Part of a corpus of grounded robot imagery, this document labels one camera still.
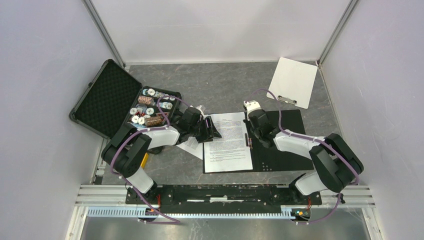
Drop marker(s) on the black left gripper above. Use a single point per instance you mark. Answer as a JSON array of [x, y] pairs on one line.
[[209, 133]]

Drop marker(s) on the white paper sheet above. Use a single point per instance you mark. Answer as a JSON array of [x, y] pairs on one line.
[[192, 147]]

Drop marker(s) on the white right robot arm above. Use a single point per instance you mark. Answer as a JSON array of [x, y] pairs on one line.
[[335, 164]]

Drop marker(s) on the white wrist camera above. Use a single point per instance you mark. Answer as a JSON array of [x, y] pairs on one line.
[[251, 106], [201, 108]]

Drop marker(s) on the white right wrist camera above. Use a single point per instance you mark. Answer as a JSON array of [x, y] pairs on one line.
[[251, 106]]

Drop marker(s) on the black poker chip case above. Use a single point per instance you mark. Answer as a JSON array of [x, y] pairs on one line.
[[108, 99]]

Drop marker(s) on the yellow box with green cells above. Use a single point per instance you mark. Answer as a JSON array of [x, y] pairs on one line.
[[144, 160]]

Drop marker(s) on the silver folder clip mechanism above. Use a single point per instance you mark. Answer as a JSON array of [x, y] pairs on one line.
[[248, 141]]

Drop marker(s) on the white clipboard metal clip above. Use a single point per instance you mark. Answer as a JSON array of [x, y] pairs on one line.
[[293, 82]]

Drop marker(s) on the red folder black inside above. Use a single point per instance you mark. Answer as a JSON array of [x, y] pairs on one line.
[[270, 159]]

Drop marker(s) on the printed text paper sheet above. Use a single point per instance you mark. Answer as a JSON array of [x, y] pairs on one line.
[[231, 152]]

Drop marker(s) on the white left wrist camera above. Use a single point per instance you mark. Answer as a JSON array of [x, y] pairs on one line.
[[201, 108]]

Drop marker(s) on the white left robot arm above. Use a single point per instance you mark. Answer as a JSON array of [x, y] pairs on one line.
[[125, 151]]

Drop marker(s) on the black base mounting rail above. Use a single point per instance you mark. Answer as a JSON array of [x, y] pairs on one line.
[[228, 199]]

